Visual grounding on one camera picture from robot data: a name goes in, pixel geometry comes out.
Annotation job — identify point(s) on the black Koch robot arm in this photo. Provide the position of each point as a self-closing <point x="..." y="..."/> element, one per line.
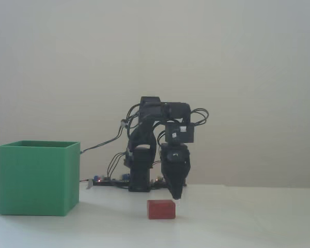
<point x="142" y="165"/>

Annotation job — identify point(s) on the red block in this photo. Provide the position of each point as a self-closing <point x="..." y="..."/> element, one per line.
<point x="161" y="209"/>

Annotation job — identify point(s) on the blue circuit board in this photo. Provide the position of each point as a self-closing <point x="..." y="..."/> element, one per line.
<point x="106" y="180"/>

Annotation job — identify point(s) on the grey tape strip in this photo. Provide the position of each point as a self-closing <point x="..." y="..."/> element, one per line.
<point x="89" y="184"/>

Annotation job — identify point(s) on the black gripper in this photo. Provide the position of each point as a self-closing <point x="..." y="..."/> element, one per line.
<point x="174" y="155"/>

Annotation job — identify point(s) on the green square bin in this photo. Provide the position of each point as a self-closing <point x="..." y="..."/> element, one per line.
<point x="36" y="180"/>

